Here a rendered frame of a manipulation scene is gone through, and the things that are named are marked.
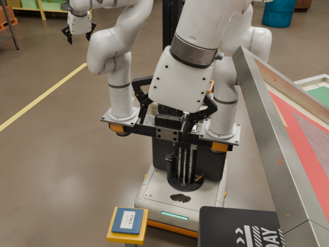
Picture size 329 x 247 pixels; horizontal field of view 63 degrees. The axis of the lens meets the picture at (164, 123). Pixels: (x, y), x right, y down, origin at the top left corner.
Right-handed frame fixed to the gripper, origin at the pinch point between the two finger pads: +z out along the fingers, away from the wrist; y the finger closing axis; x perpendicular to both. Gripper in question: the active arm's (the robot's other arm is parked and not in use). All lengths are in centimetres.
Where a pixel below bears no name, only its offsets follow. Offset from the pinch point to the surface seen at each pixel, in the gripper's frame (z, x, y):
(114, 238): 57, -6, 1
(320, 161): -3.7, 2.1, -32.1
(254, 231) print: 43, -13, -45
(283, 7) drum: 40, -607, -229
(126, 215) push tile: 54, -13, -1
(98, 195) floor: 162, -97, 18
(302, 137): -4.3, -4.1, -29.9
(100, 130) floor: 169, -186, 42
